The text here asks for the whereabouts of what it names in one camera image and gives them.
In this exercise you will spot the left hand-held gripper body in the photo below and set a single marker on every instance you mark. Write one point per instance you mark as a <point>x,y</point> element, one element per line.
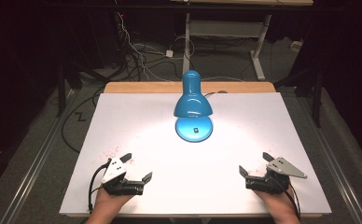
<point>115,172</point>

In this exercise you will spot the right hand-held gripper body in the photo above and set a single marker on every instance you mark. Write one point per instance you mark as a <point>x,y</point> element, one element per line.
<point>277,174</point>

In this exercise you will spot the blue desk lamp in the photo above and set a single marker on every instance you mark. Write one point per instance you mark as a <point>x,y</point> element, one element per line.
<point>192,104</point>

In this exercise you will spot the person's right hand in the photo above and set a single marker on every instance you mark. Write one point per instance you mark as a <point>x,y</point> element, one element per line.
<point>277,203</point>

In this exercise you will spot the person's left hand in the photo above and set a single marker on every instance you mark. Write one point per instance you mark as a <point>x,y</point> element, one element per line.
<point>109,203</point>

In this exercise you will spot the white table cover sheet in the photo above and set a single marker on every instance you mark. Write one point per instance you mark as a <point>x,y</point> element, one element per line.
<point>157,168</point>

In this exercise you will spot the black stand leg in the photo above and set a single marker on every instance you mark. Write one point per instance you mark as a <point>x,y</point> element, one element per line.
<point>61,93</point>

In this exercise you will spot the white power adapter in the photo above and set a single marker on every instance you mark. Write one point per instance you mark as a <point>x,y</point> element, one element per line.
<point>169,53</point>

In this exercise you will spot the white floor socket box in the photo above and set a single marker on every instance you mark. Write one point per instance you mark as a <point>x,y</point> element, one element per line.
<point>296,45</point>

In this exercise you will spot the metal floor rail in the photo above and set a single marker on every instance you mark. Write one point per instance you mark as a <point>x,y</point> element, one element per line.
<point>36,161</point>
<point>334,168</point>

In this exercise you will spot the white metal desk frame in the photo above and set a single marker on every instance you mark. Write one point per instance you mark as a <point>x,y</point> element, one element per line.
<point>225,29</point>

